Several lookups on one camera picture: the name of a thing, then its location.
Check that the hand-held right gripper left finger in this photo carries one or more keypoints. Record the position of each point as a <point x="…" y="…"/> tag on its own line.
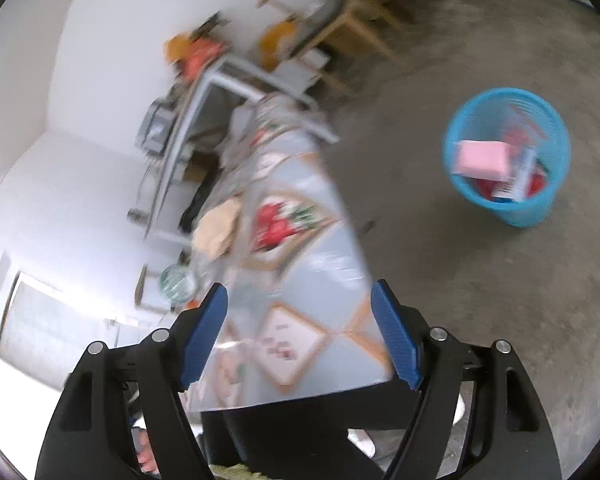
<point x="205" y="335"/>

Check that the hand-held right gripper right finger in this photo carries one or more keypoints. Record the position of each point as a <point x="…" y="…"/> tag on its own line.
<point x="395" y="335"/>

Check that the round jar with metal lid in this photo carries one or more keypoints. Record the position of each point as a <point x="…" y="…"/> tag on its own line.
<point x="177" y="282"/>

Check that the pink snack bag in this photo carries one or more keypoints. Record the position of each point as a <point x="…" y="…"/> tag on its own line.
<point x="215" y="227"/>

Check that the blue plastic wastebasket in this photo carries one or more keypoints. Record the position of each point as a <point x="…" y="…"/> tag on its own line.
<point x="530" y="215"/>

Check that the pink sponge cloth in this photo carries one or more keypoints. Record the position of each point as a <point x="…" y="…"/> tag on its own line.
<point x="480" y="157"/>

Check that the long blue cardboard box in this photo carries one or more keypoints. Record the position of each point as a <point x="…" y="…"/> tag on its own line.
<point x="517" y="180"/>

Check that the red printed packet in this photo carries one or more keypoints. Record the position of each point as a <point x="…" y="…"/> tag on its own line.
<point x="536" y="182"/>

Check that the person's left forearm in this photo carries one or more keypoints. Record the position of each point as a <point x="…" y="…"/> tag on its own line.
<point x="147" y="457"/>

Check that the fruit print tablecloth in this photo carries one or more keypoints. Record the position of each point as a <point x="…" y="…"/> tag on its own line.
<point x="320" y="260"/>

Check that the black cloth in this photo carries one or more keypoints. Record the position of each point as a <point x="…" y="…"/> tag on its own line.
<point x="195" y="210"/>

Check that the green fuzzy cushion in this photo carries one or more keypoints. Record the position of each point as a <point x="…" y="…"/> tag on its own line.
<point x="235" y="472"/>

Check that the silver rice cooker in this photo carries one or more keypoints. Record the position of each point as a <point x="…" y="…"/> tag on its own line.
<point x="155" y="127"/>

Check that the white side table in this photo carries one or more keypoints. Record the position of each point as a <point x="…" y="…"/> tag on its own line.
<point x="230" y="72"/>

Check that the orange plastic bag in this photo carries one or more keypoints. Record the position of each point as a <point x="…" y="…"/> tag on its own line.
<point x="200" y="57"/>

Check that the yellow plastic bag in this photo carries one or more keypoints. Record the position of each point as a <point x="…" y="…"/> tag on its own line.
<point x="275" y="40"/>
<point x="177" y="45"/>

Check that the wooden chair black seat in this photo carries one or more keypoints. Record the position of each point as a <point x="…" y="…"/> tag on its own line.
<point x="350" y="25"/>

